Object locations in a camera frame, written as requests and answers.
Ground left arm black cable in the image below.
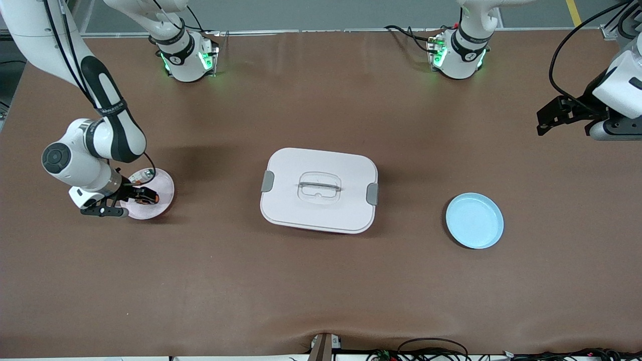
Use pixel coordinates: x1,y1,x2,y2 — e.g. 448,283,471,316
548,0,633,101

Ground black cable bundle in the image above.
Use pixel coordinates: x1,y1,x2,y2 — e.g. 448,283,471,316
502,347,642,361

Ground light blue round plate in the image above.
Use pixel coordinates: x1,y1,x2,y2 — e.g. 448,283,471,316
445,193,505,250

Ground aluminium frame post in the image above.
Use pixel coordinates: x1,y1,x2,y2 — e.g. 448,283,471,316
599,0,642,42

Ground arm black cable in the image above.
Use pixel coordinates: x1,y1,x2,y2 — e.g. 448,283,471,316
43,0,157,187
548,0,633,101

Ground silver table edge rail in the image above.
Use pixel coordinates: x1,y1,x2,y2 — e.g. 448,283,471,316
80,27,605,40

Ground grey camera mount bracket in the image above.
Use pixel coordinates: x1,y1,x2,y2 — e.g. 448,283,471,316
308,333,343,361

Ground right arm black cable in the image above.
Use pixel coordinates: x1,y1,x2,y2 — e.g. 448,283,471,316
43,0,157,187

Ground black looped cable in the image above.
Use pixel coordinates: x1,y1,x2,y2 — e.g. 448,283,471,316
397,337,470,361

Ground white lidded storage box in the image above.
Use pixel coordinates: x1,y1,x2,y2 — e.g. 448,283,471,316
260,147,379,235

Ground pink round plate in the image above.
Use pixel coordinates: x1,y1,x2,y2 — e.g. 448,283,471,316
119,167,176,221

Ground black base power cable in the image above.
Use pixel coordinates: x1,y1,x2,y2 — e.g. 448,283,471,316
384,25,438,54

